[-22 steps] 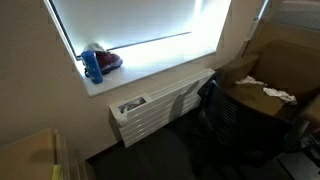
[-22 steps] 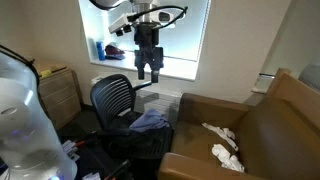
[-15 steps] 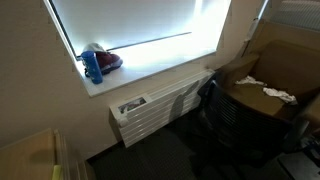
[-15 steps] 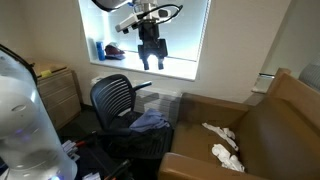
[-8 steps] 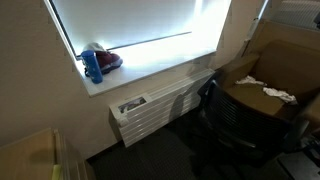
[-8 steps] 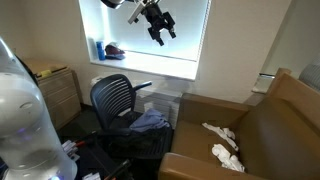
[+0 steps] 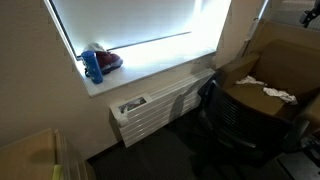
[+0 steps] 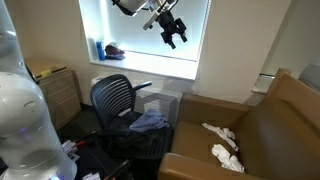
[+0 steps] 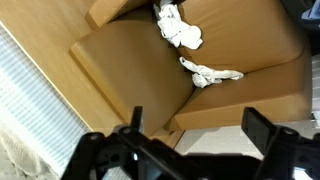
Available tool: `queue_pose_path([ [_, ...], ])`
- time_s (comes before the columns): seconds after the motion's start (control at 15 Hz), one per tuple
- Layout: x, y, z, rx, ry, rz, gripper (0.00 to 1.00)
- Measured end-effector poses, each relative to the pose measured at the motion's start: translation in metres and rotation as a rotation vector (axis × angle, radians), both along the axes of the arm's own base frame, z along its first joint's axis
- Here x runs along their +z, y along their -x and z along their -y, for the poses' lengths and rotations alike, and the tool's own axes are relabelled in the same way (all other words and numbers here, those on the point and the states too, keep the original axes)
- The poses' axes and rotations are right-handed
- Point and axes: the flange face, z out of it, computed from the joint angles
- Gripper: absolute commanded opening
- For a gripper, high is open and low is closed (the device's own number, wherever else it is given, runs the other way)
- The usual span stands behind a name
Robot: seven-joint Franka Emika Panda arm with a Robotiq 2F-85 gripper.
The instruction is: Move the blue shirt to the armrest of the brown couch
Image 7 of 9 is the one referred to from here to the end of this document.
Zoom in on brown leather couch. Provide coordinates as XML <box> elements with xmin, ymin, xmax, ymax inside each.
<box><xmin>213</xmin><ymin>19</ymin><xmax>320</xmax><ymax>135</ymax></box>

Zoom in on white window sill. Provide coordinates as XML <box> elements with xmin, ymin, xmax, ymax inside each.
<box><xmin>75</xmin><ymin>33</ymin><xmax>218</xmax><ymax>98</ymax></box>

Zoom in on blue water bottle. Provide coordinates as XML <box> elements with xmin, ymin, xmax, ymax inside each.
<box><xmin>80</xmin><ymin>50</ymin><xmax>104</xmax><ymax>85</ymax></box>

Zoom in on white window blind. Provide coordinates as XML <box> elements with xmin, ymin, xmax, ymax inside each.
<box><xmin>49</xmin><ymin>0</ymin><xmax>198</xmax><ymax>57</ymax></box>

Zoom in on long crumpled white cloth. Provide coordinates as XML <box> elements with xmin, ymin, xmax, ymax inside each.
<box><xmin>235</xmin><ymin>75</ymin><xmax>268</xmax><ymax>87</ymax></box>

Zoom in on black mesh office chair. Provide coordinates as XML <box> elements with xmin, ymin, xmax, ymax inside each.
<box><xmin>196</xmin><ymin>78</ymin><xmax>312</xmax><ymax>168</ymax></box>

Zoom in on bunched white cloth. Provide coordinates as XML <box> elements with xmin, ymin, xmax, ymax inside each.
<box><xmin>262</xmin><ymin>86</ymin><xmax>299</xmax><ymax>105</ymax></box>

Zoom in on yellow item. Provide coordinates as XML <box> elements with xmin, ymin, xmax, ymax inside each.
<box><xmin>51</xmin><ymin>164</ymin><xmax>64</xmax><ymax>180</ymax></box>

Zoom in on light wooden cabinet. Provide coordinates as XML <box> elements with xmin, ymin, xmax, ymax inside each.
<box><xmin>0</xmin><ymin>127</ymin><xmax>88</xmax><ymax>180</ymax></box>

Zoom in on white wall heater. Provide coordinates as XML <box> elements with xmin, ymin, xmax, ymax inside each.
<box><xmin>109</xmin><ymin>68</ymin><xmax>216</xmax><ymax>148</ymax></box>

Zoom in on black mounted camera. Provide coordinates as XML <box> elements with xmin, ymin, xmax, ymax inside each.
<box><xmin>298</xmin><ymin>0</ymin><xmax>320</xmax><ymax>29</ymax></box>

